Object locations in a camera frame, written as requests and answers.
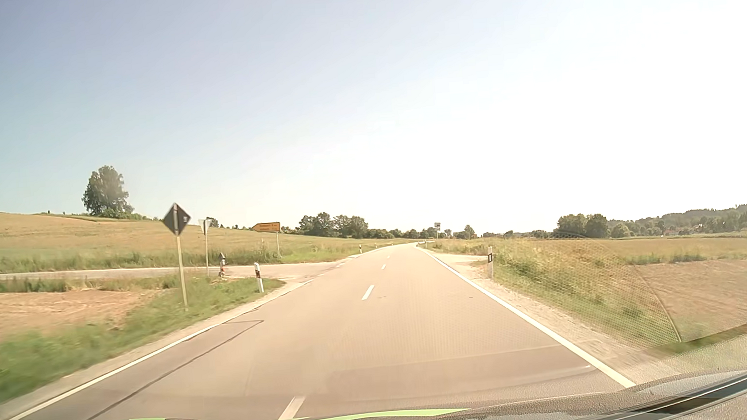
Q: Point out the row of trees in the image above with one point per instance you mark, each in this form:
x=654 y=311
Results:
x=335 y=226

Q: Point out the distant road sign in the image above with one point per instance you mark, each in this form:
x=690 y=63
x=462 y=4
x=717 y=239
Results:
x=437 y=227

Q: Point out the yellow direction sign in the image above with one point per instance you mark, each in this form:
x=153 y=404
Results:
x=266 y=227

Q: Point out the grey asphalt road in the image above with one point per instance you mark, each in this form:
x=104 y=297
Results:
x=389 y=329

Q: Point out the road markings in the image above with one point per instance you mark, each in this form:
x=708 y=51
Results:
x=534 y=322

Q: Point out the large lone tree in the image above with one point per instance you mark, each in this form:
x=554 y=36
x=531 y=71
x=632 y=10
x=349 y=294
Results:
x=105 y=192

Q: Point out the grass verge with dry field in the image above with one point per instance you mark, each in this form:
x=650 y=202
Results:
x=652 y=281

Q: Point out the sloping dry grass field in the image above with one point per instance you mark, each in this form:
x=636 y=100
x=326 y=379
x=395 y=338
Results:
x=69 y=240

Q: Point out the distant wood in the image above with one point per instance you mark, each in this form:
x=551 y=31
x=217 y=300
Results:
x=681 y=220

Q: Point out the grass verge with bare field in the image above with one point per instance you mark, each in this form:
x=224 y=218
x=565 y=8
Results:
x=56 y=328

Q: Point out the red and white marker post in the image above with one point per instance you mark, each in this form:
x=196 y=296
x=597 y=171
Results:
x=222 y=263

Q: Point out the triangular road sign on post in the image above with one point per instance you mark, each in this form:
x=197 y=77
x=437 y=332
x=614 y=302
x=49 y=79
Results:
x=204 y=227

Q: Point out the diamond road sign on post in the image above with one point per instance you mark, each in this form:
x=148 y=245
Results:
x=176 y=220

